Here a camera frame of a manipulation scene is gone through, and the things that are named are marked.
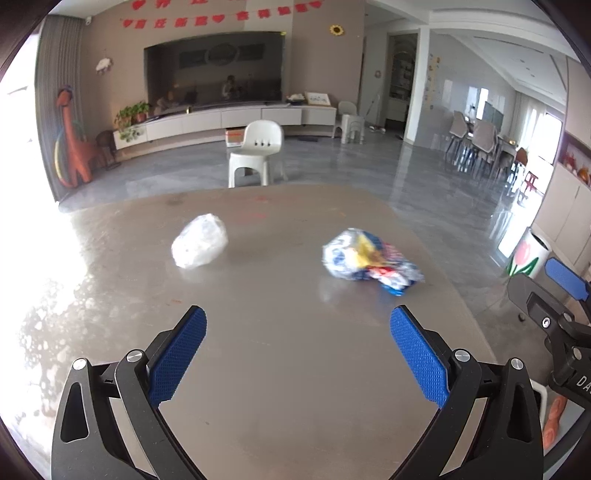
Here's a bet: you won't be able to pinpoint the dining table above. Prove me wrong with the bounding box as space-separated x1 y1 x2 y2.
496 136 520 167

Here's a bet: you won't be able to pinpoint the colourful wall stickers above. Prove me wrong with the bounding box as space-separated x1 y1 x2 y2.
427 53 439 109

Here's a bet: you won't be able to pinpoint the clear plastic bag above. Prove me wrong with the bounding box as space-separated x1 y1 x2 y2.
171 213 229 271

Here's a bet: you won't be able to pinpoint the red small chair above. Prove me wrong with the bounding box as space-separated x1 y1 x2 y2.
512 148 541 204

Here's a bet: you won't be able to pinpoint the white television cabinet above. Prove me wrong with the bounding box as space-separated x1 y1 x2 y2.
113 102 338 151

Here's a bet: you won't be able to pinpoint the white trash bin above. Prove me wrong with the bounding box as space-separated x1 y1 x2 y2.
503 227 551 280

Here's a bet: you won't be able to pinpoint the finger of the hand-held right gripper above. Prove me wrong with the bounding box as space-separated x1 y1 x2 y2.
506 274 575 333
544 257 591 301

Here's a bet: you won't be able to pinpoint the person's right hand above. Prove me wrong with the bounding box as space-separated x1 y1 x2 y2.
541 394 568 448

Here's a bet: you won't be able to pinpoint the grey curtain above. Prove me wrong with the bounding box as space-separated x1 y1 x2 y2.
34 14 90 201

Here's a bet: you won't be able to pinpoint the orange dinosaur toy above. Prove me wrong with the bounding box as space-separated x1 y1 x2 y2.
54 84 105 189

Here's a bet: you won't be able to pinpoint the beige dining chair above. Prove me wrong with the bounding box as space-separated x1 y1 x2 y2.
468 119 499 178
445 111 469 167

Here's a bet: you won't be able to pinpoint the white mop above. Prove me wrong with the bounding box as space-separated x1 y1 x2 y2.
365 92 386 132

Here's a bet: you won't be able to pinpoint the red heart letter banner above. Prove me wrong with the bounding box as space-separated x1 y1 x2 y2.
129 0 324 12
121 11 278 28

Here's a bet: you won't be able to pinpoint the dark round stand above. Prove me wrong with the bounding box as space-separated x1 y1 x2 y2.
95 130 122 171

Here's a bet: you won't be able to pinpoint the small white plastic chair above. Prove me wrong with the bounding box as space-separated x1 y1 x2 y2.
332 100 365 144

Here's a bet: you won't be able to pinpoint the large black television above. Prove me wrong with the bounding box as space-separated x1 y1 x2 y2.
143 30 283 116

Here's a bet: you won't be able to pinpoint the colourful snack wrapper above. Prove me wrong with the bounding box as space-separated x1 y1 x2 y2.
322 228 426 297

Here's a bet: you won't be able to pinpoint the beige sideboard cabinet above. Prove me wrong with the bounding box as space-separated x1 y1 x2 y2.
531 161 591 273

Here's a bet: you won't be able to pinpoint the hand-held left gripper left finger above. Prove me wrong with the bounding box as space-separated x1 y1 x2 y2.
51 305 208 480

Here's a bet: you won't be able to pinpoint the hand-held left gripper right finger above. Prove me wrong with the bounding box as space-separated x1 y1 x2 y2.
389 305 544 480

